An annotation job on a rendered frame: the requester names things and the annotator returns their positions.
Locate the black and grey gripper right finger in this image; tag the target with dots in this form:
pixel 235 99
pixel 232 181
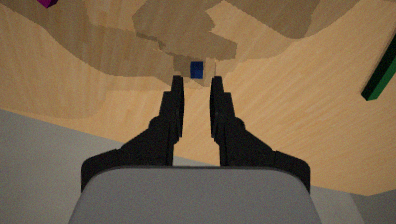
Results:
pixel 238 147

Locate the magenta rectangular block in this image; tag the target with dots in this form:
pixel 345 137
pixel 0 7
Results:
pixel 47 3

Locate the small blue block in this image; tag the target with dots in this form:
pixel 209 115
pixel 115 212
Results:
pixel 196 70

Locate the green rod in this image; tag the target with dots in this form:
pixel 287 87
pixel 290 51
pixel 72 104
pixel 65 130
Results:
pixel 382 74

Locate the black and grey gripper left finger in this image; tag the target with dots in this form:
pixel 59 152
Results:
pixel 154 146

